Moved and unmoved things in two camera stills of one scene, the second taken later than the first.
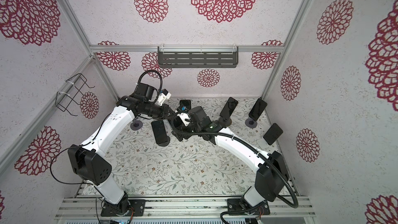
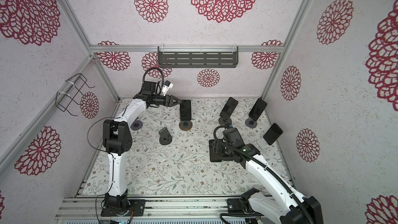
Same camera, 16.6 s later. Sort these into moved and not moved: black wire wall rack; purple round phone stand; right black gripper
Moved: right black gripper
Not moved: black wire wall rack; purple round phone stand
